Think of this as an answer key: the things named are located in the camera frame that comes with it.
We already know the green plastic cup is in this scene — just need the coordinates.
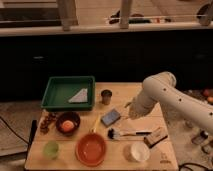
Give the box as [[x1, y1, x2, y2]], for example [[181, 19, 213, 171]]
[[43, 141, 59, 159]]

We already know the brown dried food pile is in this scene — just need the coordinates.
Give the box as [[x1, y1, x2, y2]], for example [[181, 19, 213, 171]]
[[40, 113, 56, 134]]

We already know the black cable left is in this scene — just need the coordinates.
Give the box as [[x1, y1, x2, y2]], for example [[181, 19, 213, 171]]
[[0, 115, 31, 145]]

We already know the dark red bowl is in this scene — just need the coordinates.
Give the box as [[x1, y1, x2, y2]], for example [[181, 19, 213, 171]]
[[56, 112, 80, 136]]

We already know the green plastic tray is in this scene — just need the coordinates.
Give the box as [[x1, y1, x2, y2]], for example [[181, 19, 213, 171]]
[[41, 76, 95, 111]]

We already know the dark metal cup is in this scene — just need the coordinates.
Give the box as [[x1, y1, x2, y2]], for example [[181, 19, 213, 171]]
[[101, 89, 112, 105]]

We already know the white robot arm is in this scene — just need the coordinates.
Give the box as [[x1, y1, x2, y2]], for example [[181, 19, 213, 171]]
[[129, 72, 213, 135]]

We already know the black dish brush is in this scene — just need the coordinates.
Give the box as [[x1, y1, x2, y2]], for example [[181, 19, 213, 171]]
[[107, 128, 150, 139]]

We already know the folded grey cloth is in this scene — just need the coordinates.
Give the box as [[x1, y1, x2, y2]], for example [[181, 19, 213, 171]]
[[68, 88, 88, 103]]

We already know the white cup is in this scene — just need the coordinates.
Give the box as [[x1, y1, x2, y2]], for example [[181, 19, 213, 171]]
[[130, 142, 150, 162]]

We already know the orange fruit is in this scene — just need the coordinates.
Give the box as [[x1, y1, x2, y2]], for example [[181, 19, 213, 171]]
[[61, 120, 74, 132]]

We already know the wooden block with black strip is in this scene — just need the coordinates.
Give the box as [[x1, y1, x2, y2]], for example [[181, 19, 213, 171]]
[[144, 127, 168, 148]]

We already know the blue sponge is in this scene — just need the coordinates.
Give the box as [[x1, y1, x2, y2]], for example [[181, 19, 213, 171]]
[[101, 109, 121, 127]]

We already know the spice jar rack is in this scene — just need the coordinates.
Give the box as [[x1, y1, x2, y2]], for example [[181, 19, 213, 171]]
[[191, 131, 213, 154]]

